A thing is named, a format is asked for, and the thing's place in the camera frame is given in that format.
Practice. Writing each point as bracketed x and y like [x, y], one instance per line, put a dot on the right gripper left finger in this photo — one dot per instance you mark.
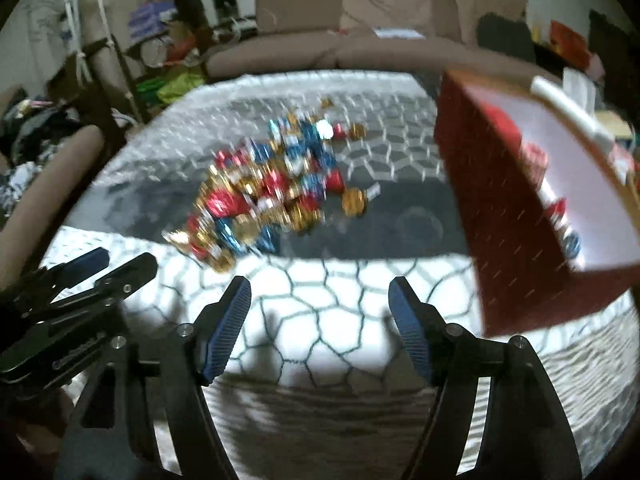
[211, 338]

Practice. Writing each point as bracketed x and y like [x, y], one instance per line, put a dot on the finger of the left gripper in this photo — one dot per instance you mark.
[125, 272]
[79, 269]

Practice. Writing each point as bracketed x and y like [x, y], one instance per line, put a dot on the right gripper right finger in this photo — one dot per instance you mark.
[430, 341]

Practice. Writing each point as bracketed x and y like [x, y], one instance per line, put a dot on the blue wrapped candy in box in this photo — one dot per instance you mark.
[571, 245]

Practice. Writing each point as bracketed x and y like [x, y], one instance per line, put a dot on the large red gift box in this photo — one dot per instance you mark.
[525, 280]

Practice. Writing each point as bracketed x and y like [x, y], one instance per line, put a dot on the patterned grey table cloth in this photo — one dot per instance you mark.
[319, 385]

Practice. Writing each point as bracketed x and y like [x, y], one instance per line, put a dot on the lone gold candy on cloth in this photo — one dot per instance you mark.
[326, 103]

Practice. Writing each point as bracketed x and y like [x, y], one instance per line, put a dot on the white tissue box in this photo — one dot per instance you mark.
[580, 88]

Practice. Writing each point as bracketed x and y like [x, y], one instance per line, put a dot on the dark bag on sofa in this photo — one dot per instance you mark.
[501, 35]

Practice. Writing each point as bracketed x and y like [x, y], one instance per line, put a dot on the white papers on sofa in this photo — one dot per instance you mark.
[398, 33]

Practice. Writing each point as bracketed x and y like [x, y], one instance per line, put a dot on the orange gift box background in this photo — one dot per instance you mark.
[569, 45]

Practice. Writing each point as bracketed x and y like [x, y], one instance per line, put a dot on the brown sofa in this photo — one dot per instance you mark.
[305, 35]

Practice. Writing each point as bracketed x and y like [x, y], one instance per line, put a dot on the right brown cushion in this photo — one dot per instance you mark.
[470, 12]

